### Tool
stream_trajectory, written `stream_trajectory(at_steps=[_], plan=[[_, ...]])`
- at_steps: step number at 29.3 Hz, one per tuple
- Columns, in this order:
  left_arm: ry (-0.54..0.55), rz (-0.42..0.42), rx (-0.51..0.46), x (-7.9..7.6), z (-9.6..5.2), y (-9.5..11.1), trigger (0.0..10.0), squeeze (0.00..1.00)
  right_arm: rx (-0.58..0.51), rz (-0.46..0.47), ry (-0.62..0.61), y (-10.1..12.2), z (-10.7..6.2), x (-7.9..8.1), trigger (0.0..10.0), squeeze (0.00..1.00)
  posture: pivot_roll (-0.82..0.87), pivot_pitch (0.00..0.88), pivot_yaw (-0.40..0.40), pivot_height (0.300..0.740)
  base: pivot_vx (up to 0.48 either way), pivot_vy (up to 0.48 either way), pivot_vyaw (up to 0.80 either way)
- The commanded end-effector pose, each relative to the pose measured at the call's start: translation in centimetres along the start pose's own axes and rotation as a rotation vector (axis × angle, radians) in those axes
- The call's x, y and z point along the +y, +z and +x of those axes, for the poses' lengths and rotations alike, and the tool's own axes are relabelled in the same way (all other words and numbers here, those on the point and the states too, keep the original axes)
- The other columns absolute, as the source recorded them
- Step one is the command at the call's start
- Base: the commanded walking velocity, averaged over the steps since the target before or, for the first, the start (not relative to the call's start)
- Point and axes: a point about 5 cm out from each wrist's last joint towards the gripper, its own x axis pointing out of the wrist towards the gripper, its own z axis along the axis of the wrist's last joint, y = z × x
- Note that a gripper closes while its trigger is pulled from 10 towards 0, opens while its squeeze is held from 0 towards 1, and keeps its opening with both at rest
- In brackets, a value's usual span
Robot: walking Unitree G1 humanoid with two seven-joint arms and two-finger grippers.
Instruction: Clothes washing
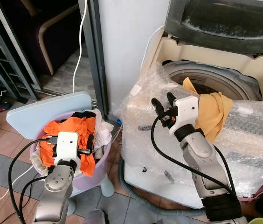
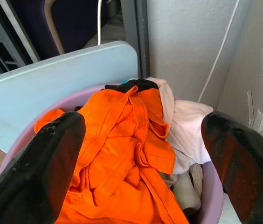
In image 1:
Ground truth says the beige top-load washing machine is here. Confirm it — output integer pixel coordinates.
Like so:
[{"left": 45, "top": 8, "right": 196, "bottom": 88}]
[{"left": 121, "top": 0, "right": 263, "bottom": 210}]

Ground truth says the grey washing machine lid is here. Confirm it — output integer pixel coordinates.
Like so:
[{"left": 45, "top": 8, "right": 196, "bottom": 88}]
[{"left": 163, "top": 0, "right": 263, "bottom": 55}]

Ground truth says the lilac plastic laundry basket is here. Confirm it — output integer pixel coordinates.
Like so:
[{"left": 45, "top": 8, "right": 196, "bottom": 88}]
[{"left": 29, "top": 110, "right": 114, "bottom": 192}]

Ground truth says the orange garment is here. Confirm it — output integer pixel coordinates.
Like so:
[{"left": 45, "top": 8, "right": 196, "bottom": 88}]
[{"left": 42, "top": 116, "right": 97, "bottom": 177}]

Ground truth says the black garment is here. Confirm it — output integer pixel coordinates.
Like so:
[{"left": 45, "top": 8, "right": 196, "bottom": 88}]
[{"left": 72, "top": 111, "right": 98, "bottom": 120}]

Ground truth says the mustard yellow cloth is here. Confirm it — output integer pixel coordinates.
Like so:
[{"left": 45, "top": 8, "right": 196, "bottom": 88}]
[{"left": 182, "top": 77, "right": 234, "bottom": 143}]

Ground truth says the light blue plastic stool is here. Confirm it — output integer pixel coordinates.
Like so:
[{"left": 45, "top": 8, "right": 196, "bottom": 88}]
[{"left": 6, "top": 91, "right": 117, "bottom": 216}]

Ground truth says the grey robot leg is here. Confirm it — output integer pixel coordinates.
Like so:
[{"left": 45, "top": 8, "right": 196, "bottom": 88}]
[{"left": 82, "top": 210, "right": 110, "bottom": 224}]

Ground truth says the clear bubble wrap sheet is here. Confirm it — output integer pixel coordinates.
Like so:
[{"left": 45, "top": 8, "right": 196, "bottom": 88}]
[{"left": 115, "top": 62, "right": 263, "bottom": 198}]

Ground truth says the orange and black tool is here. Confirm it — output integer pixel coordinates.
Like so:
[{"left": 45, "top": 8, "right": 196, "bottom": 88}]
[{"left": 0, "top": 100, "right": 14, "bottom": 113}]

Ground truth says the dark armchair with beige trim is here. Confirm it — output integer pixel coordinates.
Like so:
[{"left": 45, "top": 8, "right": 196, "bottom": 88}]
[{"left": 0, "top": 0, "right": 84, "bottom": 76}]

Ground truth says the grey metal rack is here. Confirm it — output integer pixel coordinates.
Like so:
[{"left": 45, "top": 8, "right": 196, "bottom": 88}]
[{"left": 0, "top": 0, "right": 40, "bottom": 101}]

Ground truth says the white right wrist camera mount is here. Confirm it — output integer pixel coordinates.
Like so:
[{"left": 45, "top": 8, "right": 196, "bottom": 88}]
[{"left": 170, "top": 95, "right": 200, "bottom": 137}]

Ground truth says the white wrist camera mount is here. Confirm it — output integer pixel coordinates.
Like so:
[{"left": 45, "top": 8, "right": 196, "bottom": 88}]
[
  {"left": 54, "top": 131, "right": 80, "bottom": 165},
  {"left": 170, "top": 95, "right": 200, "bottom": 137}
]

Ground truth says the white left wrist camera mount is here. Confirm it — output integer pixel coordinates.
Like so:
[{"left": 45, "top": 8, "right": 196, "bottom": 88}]
[{"left": 54, "top": 131, "right": 80, "bottom": 165}]

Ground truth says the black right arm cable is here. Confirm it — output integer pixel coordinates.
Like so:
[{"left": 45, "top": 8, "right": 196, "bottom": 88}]
[{"left": 150, "top": 113, "right": 238, "bottom": 199}]

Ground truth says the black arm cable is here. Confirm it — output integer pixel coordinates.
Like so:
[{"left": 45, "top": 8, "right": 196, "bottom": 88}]
[
  {"left": 8, "top": 137, "right": 57, "bottom": 224},
  {"left": 150, "top": 113, "right": 238, "bottom": 199}
]

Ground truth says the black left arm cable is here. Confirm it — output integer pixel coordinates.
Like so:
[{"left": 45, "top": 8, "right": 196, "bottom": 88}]
[{"left": 8, "top": 137, "right": 57, "bottom": 224}]

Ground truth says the grey sliding door frame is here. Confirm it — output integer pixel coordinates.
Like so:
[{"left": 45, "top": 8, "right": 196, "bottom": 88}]
[{"left": 82, "top": 0, "right": 110, "bottom": 117}]

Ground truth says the white floor cable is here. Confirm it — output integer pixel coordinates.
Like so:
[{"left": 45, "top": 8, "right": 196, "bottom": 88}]
[{"left": 0, "top": 163, "right": 35, "bottom": 216}]

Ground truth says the thin white hanging cable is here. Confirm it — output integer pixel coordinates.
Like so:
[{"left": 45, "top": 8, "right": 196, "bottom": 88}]
[{"left": 72, "top": 0, "right": 89, "bottom": 94}]

